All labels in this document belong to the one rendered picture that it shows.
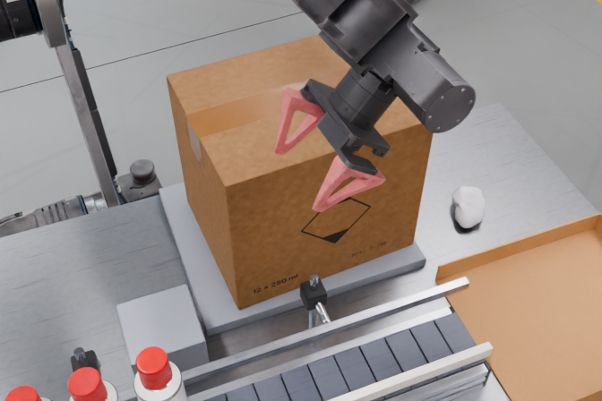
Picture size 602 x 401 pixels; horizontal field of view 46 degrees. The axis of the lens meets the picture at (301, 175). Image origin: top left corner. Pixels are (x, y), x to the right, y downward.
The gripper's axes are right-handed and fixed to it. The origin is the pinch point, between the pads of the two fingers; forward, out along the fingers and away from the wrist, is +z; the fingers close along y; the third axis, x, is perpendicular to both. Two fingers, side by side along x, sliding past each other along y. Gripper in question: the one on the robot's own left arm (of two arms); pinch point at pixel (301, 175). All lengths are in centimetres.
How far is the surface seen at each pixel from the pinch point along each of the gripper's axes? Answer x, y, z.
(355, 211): 21.1, -6.1, 7.2
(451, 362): 26.7, 16.9, 11.3
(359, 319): 16.8, 8.3, 13.5
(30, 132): 55, -163, 111
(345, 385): 19.0, 12.1, 22.1
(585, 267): 57, 9, -3
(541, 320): 47.1, 14.0, 5.1
